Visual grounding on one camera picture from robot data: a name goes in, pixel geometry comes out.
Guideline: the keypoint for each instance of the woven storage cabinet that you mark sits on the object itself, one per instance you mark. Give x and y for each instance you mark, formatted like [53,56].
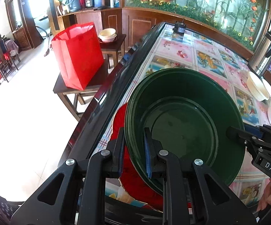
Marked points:
[23,38]

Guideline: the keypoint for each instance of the dark wooden stool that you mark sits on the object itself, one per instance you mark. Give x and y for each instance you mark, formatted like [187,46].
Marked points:
[95,79]

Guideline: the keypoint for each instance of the cream strainer bowl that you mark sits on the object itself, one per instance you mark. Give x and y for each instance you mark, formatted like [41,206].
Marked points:
[254,86]

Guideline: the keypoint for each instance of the white bottle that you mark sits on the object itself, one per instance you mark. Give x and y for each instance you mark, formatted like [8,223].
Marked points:
[112,1]

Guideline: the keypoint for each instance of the grey-blue thermos jug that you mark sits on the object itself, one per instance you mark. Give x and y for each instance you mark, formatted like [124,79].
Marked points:
[73,1]

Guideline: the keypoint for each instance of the glass cabinet with artificial flowers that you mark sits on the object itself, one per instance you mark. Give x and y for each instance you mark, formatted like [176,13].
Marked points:
[196,4]

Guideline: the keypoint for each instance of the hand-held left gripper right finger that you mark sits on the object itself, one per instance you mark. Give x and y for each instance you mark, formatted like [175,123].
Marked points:
[147,155]

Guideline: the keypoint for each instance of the purple spray can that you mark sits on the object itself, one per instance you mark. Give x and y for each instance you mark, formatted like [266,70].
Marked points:
[270,65]

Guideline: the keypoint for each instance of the small cream bowl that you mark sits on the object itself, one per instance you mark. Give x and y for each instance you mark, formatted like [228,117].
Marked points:
[107,32]

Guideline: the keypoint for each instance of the person's right hand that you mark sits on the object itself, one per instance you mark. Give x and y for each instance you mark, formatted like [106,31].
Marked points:
[270,199]

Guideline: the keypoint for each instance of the wooden sideboard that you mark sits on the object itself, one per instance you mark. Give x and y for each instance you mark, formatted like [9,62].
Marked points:
[140,28]

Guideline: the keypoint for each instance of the stainless steel thermos pot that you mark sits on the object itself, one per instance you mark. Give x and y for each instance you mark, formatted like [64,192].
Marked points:
[261,56]

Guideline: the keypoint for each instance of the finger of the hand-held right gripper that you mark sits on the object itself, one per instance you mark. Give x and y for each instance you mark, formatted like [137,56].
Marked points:
[254,130]
[239,136]

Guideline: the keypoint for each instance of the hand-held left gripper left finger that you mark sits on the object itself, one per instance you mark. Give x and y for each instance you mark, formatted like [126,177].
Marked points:
[120,155]

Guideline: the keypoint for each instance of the red paper bag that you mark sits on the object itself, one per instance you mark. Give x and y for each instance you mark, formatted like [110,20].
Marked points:
[79,56]

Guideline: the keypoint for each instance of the small dark container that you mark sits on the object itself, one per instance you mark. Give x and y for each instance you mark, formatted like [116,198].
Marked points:
[179,28]

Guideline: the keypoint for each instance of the wooden chair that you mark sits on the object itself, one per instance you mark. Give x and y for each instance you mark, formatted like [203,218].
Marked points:
[6,65]

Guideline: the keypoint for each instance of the broom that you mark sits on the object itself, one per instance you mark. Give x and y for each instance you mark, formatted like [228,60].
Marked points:
[47,49]

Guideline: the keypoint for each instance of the red glass plate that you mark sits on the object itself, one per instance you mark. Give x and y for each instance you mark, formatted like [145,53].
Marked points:
[140,199]
[117,121]

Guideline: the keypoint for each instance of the dark green plastic bowl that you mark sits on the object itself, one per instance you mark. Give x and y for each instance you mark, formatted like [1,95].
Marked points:
[184,121]

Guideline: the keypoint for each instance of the small wooden side table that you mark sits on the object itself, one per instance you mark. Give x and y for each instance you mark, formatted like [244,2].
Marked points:
[112,48]

